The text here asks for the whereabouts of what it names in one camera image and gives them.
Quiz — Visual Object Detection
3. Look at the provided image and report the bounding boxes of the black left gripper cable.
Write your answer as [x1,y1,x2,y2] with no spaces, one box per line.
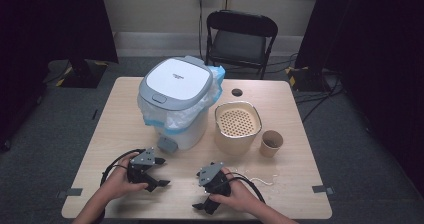
[99,148,147,188]

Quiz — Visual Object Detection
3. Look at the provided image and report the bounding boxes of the grey tape piece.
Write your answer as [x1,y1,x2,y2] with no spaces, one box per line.
[56,187,84,199]
[311,184,336,195]

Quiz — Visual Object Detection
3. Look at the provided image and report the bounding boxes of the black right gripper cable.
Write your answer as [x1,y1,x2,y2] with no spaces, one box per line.
[226,171,267,205]

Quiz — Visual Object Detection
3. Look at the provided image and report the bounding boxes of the beige strainer container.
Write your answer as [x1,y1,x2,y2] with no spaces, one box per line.
[213,100,263,157]

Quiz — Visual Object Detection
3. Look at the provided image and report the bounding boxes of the black wall power cable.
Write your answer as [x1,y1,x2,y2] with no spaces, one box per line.
[197,0,205,60]

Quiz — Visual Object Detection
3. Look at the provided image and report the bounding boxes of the black stand base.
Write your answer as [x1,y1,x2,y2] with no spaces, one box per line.
[59,58,109,89]
[285,65,332,93]

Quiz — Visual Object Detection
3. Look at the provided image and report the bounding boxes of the white food scraps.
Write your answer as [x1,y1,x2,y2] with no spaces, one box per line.
[232,165,280,188]

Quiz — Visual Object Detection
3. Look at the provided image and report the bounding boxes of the white blue trash bag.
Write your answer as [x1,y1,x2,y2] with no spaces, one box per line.
[137,64,226,136]

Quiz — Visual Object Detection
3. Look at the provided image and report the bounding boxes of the black folding chair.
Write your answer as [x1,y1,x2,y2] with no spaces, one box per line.
[205,9,279,80]

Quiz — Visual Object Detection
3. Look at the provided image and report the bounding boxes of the person's right hand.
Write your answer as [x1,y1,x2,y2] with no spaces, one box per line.
[209,167,264,214]

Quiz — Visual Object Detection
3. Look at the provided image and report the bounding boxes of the dark curtain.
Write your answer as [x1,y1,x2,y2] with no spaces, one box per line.
[0,0,120,153]
[294,0,424,198]

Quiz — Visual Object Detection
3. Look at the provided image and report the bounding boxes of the person's left hand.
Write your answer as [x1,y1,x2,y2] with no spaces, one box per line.
[99,152,149,202]

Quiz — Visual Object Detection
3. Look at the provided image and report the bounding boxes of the black floor cable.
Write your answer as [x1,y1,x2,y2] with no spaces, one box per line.
[294,73,345,124]

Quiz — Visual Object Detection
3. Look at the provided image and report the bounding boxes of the white trash bin grey lid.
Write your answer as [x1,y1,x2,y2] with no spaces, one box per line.
[137,55,215,154]

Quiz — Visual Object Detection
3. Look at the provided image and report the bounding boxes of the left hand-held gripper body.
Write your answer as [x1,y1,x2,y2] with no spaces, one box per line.
[127,147,158,185]

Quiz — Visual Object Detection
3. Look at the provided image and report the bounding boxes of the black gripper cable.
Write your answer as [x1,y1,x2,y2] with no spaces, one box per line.
[226,171,267,205]
[99,148,147,188]

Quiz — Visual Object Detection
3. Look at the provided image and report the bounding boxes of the brown paper cup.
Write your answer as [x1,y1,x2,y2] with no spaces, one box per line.
[259,129,284,159]

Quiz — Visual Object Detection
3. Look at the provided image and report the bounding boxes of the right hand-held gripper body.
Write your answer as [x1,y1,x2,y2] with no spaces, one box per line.
[198,161,232,198]

